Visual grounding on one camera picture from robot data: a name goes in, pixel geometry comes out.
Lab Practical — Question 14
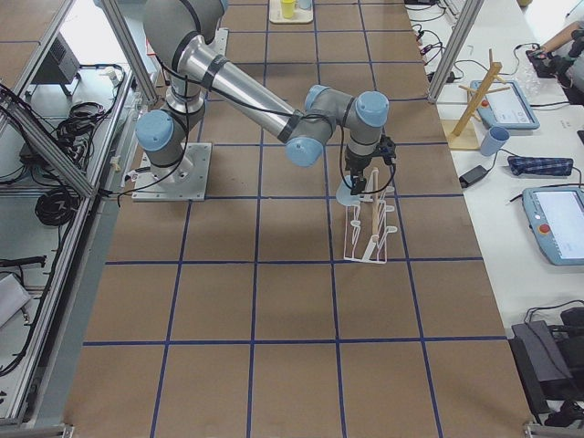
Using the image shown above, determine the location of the yellow plastic cup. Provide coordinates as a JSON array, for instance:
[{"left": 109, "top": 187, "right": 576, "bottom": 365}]
[{"left": 280, "top": 0, "right": 296, "bottom": 19}]

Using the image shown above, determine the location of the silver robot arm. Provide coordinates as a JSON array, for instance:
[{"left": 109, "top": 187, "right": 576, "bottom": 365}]
[{"left": 143, "top": 1, "right": 396, "bottom": 195}]

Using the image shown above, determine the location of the teach pendant tablet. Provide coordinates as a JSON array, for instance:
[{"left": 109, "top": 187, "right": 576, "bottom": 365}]
[
  {"left": 522, "top": 187, "right": 583, "bottom": 266},
  {"left": 477, "top": 80, "right": 540, "bottom": 130}
]

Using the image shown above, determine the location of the beige serving tray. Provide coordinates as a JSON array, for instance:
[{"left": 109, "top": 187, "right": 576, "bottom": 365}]
[{"left": 268, "top": 0, "right": 314, "bottom": 25}]

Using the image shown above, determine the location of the blue cup on tray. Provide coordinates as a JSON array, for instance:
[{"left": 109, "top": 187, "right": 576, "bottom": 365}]
[{"left": 297, "top": 0, "right": 312, "bottom": 10}]

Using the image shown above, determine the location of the light blue cup on desk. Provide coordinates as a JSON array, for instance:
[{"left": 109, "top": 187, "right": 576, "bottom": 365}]
[{"left": 479, "top": 126, "right": 510, "bottom": 157}]

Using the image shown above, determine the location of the far teach pendant tablet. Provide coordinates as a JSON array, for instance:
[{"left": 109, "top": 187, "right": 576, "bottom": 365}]
[{"left": 477, "top": 80, "right": 540, "bottom": 130}]

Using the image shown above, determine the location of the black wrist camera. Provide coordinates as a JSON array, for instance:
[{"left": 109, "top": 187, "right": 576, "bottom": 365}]
[{"left": 379, "top": 135, "right": 396, "bottom": 166}]

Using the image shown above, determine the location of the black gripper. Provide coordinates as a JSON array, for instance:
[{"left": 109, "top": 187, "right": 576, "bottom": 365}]
[{"left": 344, "top": 152, "right": 372, "bottom": 194}]

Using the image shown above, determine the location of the white wire cup rack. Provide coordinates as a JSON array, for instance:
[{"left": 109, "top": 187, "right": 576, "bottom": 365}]
[{"left": 343, "top": 167, "right": 398, "bottom": 265}]

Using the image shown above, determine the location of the near teach pendant tablet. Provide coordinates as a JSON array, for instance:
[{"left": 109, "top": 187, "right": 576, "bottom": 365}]
[{"left": 522, "top": 187, "right": 583, "bottom": 266}]

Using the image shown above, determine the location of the blue plaid pencil case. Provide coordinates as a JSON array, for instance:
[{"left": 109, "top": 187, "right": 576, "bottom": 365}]
[{"left": 507, "top": 156, "right": 574, "bottom": 176}]

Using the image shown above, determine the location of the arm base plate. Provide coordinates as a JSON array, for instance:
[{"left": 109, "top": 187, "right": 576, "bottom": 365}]
[{"left": 131, "top": 142, "right": 213, "bottom": 202}]

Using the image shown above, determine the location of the light blue plastic cup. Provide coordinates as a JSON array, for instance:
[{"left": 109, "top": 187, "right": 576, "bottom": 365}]
[{"left": 336, "top": 174, "right": 360, "bottom": 207}]

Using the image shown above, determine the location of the wooden mug tree stand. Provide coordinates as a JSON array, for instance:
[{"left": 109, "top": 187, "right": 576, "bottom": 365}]
[{"left": 443, "top": 50, "right": 510, "bottom": 151}]

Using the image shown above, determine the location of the black coiled cable bundle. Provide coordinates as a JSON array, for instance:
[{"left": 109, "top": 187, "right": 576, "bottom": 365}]
[{"left": 35, "top": 189, "right": 79, "bottom": 228}]

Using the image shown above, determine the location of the black power adapter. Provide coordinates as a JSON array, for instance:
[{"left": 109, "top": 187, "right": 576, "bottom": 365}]
[{"left": 459, "top": 165, "right": 489, "bottom": 189}]

